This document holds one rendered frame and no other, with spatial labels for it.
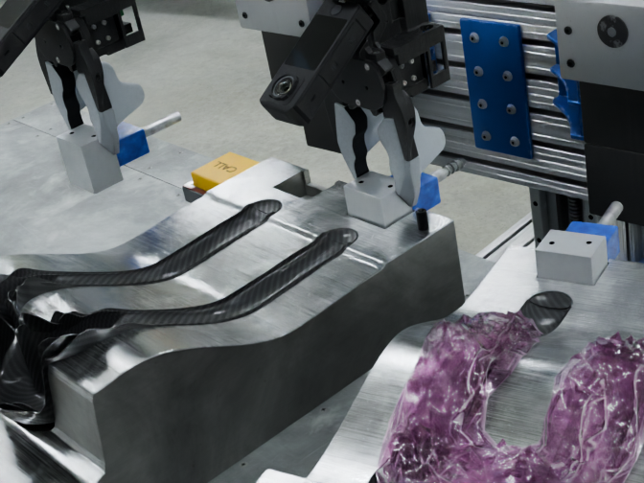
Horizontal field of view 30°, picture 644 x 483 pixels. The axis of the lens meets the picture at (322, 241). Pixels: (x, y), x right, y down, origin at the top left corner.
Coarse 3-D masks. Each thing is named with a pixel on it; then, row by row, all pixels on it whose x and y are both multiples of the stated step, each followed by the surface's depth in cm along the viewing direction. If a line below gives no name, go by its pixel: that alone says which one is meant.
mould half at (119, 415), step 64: (256, 192) 118; (64, 256) 111; (128, 256) 113; (256, 256) 108; (384, 256) 103; (448, 256) 108; (256, 320) 99; (320, 320) 99; (384, 320) 104; (64, 384) 89; (128, 384) 88; (192, 384) 92; (256, 384) 96; (320, 384) 101; (0, 448) 94; (64, 448) 92; (128, 448) 89; (192, 448) 93
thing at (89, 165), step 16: (176, 112) 128; (80, 128) 123; (128, 128) 124; (144, 128) 126; (160, 128) 127; (64, 144) 121; (80, 144) 119; (96, 144) 120; (128, 144) 123; (144, 144) 124; (64, 160) 123; (80, 160) 120; (96, 160) 120; (112, 160) 121; (128, 160) 123; (80, 176) 122; (96, 176) 121; (112, 176) 122; (96, 192) 121
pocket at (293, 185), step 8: (296, 176) 121; (304, 176) 121; (280, 184) 119; (288, 184) 120; (296, 184) 121; (304, 184) 122; (312, 184) 121; (288, 192) 120; (296, 192) 121; (304, 192) 122; (312, 192) 121; (320, 192) 120
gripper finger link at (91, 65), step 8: (72, 40) 114; (80, 40) 114; (80, 48) 113; (88, 48) 114; (80, 56) 114; (88, 56) 114; (96, 56) 114; (80, 64) 115; (88, 64) 114; (96, 64) 114; (80, 72) 115; (88, 72) 114; (96, 72) 114; (88, 80) 115; (96, 80) 115; (96, 88) 115; (104, 88) 116; (96, 96) 115; (104, 96) 116; (96, 104) 116; (104, 104) 117
